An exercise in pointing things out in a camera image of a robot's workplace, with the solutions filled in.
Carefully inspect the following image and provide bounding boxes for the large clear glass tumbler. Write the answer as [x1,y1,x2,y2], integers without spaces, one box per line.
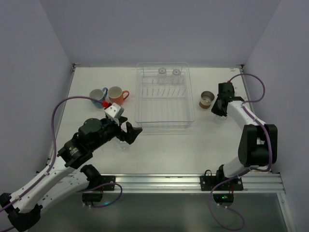
[119,141,131,150]

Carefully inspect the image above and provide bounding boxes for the beige and brown ceramic cup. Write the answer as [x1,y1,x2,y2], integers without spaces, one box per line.
[199,91,215,109]

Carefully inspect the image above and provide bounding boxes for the orange ceramic mug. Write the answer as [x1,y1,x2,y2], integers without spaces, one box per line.
[107,87,130,105]

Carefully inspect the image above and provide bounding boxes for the light blue textured mug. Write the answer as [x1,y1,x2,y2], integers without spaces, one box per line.
[89,87,108,109]

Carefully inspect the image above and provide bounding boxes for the clear glass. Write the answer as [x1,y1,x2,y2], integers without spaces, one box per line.
[172,69,182,85]
[157,67,167,84]

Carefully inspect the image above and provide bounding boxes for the small clear glass cup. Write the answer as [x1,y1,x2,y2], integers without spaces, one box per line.
[213,115,228,124]

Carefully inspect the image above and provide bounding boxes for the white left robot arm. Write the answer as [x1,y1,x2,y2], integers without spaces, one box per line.
[0,116,142,232]

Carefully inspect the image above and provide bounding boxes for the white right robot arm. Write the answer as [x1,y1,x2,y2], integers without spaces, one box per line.
[211,82,278,182]

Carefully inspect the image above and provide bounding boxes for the black left controller box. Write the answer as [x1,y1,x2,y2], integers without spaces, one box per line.
[82,192,103,206]

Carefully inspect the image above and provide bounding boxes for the black controller box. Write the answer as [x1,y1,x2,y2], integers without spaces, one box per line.
[82,192,103,206]
[213,193,234,207]

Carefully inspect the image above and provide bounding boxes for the black right controller box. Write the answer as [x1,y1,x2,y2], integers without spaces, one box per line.
[213,193,234,207]

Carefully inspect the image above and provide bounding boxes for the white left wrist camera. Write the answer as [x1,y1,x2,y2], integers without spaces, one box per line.
[104,103,124,120]

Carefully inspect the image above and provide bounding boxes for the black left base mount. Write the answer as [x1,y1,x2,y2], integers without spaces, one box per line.
[81,175,116,193]

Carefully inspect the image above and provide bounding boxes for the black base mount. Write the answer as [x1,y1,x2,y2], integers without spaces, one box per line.
[81,175,116,193]
[199,170,244,191]

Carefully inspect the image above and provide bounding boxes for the aluminium mounting rail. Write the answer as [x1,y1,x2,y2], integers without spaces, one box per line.
[33,173,285,194]

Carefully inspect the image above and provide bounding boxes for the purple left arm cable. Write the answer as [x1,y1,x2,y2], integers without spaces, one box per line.
[0,96,123,232]

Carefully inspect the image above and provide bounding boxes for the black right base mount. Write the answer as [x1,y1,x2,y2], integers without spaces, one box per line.
[199,170,244,191]

